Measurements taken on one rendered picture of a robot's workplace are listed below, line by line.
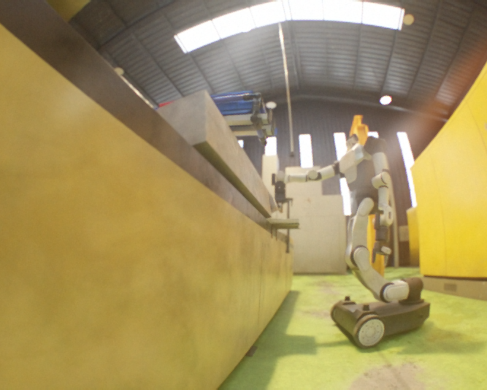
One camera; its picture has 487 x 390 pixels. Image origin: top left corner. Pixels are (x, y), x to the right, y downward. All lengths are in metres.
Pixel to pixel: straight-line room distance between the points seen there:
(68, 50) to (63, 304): 0.29
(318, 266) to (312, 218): 1.57
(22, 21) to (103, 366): 0.43
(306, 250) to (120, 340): 6.70
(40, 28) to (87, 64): 0.09
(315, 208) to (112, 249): 6.97
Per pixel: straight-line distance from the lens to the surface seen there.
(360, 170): 1.55
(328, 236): 6.96
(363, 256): 1.44
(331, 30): 10.73
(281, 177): 1.66
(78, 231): 0.27
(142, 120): 0.37
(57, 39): 0.31
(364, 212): 1.49
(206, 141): 0.55
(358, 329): 1.29
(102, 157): 0.30
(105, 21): 10.68
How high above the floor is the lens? 0.53
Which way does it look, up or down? 17 degrees up
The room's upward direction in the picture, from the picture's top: 3 degrees clockwise
